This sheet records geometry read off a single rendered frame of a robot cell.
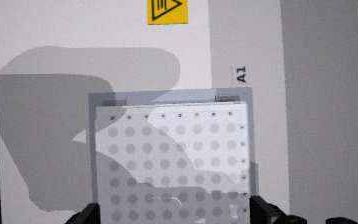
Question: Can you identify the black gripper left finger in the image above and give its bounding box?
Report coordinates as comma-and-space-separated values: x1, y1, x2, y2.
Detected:
65, 203, 101, 224

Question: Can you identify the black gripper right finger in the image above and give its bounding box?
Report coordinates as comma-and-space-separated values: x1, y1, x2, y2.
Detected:
249, 196, 358, 224

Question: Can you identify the white real-time pcr machine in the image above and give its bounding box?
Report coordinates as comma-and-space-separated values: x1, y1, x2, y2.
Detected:
0, 0, 358, 224

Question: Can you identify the white multi-well plate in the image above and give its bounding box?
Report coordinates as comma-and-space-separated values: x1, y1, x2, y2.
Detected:
95, 101, 251, 224

